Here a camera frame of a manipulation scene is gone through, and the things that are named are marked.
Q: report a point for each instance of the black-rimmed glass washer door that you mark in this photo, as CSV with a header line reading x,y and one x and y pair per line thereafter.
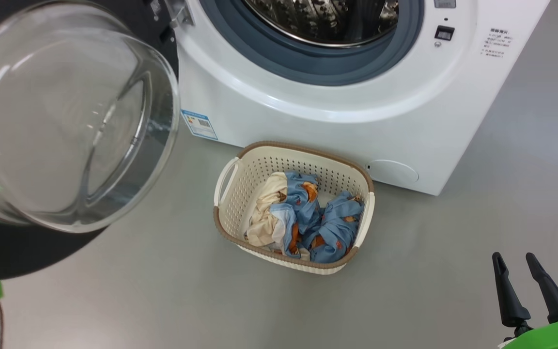
x,y
17,252

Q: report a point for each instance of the blue garment with orange print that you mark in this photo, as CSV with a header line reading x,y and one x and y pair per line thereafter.
x,y
337,228

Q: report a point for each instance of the cream garment with orange print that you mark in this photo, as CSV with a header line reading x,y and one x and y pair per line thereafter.
x,y
264,218

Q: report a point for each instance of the white front-load washing machine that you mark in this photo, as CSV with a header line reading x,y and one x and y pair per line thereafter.
x,y
308,121

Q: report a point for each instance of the stainless steel washing machine drum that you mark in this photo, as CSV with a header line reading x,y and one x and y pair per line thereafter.
x,y
317,19

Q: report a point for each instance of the round white filter cover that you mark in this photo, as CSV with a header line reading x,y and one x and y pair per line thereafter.
x,y
393,172

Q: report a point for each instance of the black text warning sticker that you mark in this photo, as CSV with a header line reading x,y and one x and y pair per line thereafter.
x,y
497,42

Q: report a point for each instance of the blue energy label sticker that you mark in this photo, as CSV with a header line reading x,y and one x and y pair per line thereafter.
x,y
199,124

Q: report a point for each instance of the cream laundry basket brown rim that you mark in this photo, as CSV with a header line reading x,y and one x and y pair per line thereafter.
x,y
240,194

